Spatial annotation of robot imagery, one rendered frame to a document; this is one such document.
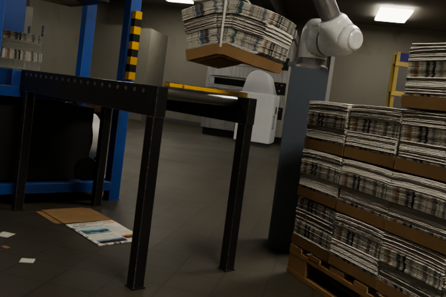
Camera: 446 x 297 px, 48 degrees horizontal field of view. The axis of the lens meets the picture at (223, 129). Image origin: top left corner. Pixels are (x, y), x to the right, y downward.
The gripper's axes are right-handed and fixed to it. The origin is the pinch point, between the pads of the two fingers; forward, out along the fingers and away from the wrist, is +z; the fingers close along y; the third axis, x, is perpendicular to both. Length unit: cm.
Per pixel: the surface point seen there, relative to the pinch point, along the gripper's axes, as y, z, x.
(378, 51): -52, -193, -1012
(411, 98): 36, 77, 2
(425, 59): 22, 79, 2
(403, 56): -30, -79, -739
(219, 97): 51, -2, 1
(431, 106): 38, 85, 7
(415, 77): 29, 76, 1
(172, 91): 51, -10, 26
